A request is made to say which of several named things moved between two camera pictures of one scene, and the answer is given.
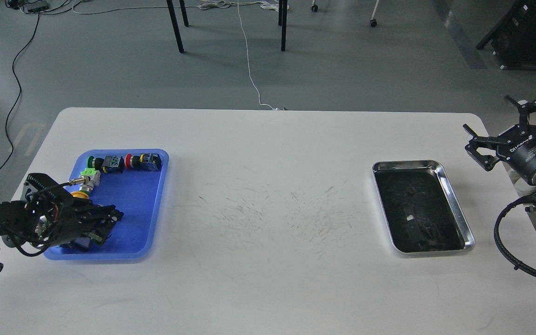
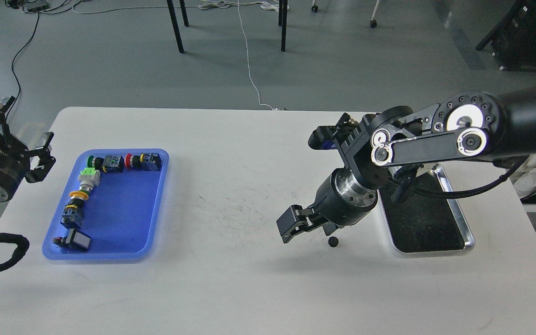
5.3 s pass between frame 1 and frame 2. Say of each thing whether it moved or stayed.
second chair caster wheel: stayed
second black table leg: stayed
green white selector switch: stayed
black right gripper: moved
